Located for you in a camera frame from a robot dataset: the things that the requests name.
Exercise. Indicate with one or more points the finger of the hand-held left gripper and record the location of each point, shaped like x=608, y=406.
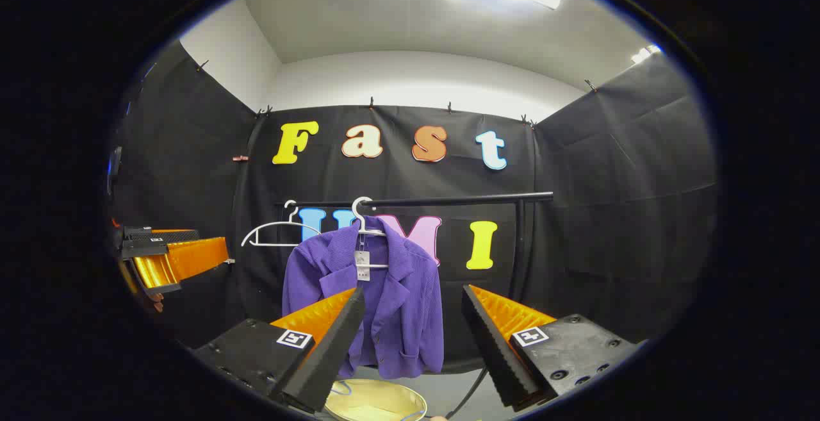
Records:
x=154, y=236
x=192, y=257

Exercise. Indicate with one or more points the small ceiling light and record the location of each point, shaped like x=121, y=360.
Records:
x=644, y=54

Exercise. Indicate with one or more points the cream round laundry hamper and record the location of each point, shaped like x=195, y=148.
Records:
x=378, y=402

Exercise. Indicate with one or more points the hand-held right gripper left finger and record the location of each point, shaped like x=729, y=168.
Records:
x=333, y=350

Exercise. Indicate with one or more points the white plastic hanger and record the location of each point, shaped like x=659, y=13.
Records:
x=360, y=219
x=275, y=223

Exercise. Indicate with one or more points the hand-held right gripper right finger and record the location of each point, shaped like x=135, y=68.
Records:
x=490, y=344

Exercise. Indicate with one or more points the black clothes rack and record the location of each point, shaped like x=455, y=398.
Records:
x=461, y=200

